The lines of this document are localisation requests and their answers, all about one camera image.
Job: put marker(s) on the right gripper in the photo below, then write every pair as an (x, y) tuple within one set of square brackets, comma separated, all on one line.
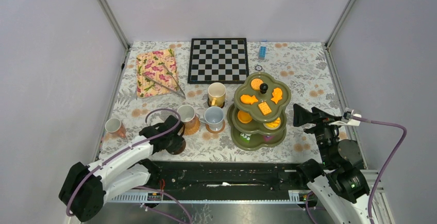
[(301, 116)]

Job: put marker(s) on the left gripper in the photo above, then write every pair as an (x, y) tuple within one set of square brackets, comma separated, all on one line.
[(178, 145)]

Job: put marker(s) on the yellow fruit tart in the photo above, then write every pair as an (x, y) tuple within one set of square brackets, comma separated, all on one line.
[(273, 125)]

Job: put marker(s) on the metal serving tongs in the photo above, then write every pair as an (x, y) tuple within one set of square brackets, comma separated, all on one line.
[(165, 78)]

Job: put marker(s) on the square orange cracker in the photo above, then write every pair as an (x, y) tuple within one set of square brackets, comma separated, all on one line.
[(264, 108)]

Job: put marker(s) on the grey blue cup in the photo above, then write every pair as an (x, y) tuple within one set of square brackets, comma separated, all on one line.
[(212, 115)]

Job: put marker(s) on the kiwi purple cake slice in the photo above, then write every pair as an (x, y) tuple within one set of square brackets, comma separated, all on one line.
[(268, 138)]

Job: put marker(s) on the green three-tier serving stand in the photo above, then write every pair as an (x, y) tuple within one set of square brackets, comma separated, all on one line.
[(257, 115)]

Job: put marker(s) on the round waffle biscuit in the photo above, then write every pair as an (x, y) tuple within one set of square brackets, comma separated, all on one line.
[(256, 84)]

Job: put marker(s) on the orange fish pastry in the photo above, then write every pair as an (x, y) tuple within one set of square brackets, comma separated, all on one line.
[(248, 100)]

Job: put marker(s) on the yellow handled mug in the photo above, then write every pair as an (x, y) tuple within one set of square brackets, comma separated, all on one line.
[(216, 94)]

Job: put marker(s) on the orange round bun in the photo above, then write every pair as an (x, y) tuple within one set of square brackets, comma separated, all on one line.
[(244, 117)]

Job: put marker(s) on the green kiwi cake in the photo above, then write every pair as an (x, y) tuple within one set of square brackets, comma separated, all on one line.
[(245, 137)]

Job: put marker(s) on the dark brown coaster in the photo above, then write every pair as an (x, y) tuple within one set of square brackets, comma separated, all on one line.
[(177, 146)]

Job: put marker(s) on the woven rattan coaster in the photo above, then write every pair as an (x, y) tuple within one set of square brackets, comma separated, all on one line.
[(193, 128)]

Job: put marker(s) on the orange round coaster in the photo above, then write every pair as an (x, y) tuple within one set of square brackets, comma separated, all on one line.
[(216, 128)]

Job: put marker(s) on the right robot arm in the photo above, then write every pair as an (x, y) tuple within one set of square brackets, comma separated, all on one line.
[(337, 182)]

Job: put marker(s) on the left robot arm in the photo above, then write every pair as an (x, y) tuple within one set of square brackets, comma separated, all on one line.
[(87, 188)]

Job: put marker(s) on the floral pastry tray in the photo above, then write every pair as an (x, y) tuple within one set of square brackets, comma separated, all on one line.
[(148, 62)]

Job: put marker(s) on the blue rectangular block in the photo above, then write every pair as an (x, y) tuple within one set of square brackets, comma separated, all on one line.
[(262, 53)]

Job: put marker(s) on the black white chessboard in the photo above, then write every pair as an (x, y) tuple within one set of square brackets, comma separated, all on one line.
[(223, 60)]

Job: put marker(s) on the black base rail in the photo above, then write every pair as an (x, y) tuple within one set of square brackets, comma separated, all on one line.
[(225, 182)]

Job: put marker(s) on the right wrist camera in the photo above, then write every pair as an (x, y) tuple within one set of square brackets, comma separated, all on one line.
[(348, 118)]

